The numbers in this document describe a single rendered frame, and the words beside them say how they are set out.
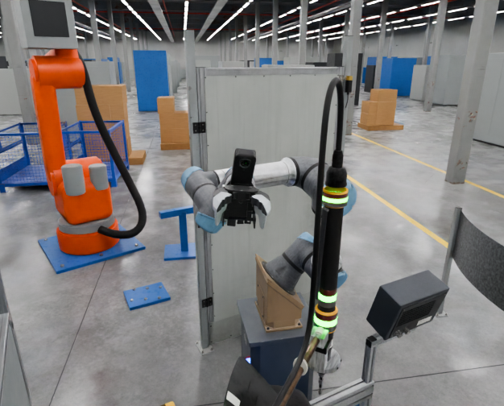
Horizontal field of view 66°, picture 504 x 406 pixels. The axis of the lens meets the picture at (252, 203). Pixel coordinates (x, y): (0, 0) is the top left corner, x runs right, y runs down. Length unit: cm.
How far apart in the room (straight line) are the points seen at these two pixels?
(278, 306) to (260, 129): 138
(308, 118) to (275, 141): 30
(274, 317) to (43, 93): 349
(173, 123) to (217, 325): 739
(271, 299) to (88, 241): 328
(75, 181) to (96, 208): 40
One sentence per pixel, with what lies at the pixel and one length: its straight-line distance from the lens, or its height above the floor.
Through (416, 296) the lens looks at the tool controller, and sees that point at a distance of 157.
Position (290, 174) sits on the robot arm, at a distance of 125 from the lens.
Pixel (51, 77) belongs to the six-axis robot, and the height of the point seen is 189.
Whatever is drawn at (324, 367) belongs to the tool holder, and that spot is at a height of 147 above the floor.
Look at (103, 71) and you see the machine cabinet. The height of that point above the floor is 182.
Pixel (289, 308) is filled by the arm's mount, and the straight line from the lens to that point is 162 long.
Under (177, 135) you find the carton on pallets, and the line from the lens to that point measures 996.
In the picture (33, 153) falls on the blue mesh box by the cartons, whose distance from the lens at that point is 730.
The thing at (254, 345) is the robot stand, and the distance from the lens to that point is 162.
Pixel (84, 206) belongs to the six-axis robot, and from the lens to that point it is 453.
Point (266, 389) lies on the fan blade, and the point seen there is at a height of 139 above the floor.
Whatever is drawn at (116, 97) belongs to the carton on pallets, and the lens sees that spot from 854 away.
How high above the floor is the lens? 202
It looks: 20 degrees down
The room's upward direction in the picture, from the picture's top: straight up
